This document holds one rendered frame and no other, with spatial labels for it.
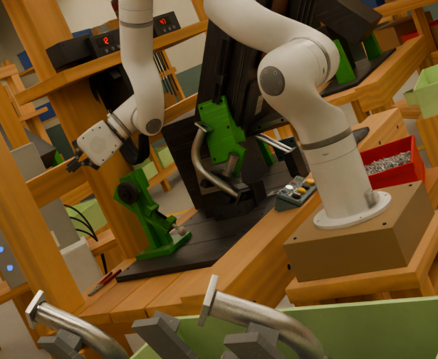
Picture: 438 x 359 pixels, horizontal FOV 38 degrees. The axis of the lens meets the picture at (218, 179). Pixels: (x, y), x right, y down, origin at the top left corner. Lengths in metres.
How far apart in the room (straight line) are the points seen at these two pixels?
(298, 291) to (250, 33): 0.60
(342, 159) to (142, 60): 0.63
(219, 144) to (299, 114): 0.75
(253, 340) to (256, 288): 0.96
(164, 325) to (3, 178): 1.16
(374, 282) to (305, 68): 0.48
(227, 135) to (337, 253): 0.79
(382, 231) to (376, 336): 0.35
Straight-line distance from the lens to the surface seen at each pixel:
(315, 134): 1.44
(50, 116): 7.35
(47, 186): 2.11
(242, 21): 1.49
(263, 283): 1.67
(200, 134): 2.14
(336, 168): 1.46
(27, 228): 1.93
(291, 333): 0.74
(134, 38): 1.74
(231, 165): 2.08
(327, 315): 1.11
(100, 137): 1.83
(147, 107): 1.74
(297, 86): 1.37
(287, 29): 1.51
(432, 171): 2.14
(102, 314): 1.85
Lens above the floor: 1.42
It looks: 11 degrees down
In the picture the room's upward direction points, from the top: 23 degrees counter-clockwise
